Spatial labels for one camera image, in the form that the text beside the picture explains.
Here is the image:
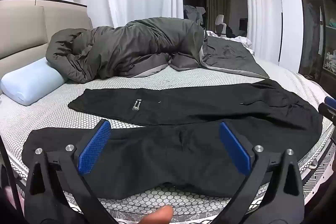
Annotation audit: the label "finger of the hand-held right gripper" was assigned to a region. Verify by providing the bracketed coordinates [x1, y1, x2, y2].
[318, 97, 336, 118]

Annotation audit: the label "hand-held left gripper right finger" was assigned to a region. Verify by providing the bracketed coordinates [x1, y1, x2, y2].
[210, 122, 306, 224]

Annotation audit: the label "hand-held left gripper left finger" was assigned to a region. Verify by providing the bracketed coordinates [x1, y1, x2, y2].
[22, 120, 118, 224]

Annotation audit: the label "black pants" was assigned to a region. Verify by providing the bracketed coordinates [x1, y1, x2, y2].
[22, 79, 323, 201]

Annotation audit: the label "person's left hand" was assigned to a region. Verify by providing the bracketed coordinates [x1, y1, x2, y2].
[136, 205, 174, 224]

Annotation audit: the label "white patterned bed mattress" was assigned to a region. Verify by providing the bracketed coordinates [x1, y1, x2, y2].
[0, 56, 336, 224]

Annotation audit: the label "glass door wardrobe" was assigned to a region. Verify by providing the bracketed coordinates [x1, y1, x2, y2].
[291, 0, 336, 88]

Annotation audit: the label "light blue pillow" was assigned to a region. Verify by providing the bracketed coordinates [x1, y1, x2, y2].
[0, 57, 68, 106]

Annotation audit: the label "dark grey duvet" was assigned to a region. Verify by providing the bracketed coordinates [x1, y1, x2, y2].
[45, 17, 269, 83]

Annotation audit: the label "white crumpled sheet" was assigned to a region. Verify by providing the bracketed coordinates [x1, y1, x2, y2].
[206, 30, 256, 55]

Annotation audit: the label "white cabinet door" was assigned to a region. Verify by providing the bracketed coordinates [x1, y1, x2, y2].
[262, 0, 301, 73]

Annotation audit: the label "white office chair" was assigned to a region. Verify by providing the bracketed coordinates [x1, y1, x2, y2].
[214, 14, 228, 37]

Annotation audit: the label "beige padded headboard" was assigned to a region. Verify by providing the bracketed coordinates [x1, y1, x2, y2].
[0, 0, 93, 67]

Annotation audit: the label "pile of clothes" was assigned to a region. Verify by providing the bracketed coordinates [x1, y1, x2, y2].
[183, 5, 206, 26]

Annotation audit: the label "brown curtain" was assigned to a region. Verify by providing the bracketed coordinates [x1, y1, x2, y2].
[205, 0, 229, 30]

